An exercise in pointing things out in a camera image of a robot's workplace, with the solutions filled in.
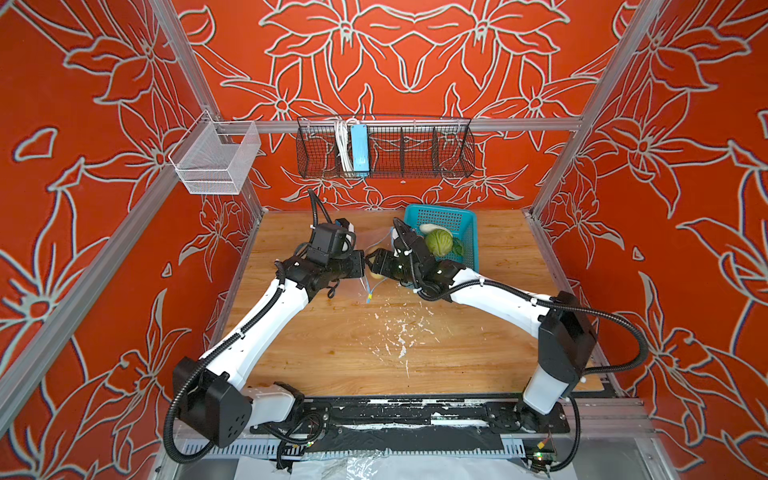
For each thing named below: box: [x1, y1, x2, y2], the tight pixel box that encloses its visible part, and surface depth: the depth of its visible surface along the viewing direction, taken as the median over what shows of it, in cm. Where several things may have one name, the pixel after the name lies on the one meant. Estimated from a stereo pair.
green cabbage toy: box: [425, 229, 453, 256], surface depth 102 cm
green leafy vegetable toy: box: [452, 237, 464, 256], surface depth 106 cm
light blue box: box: [351, 124, 370, 172], surface depth 91 cm
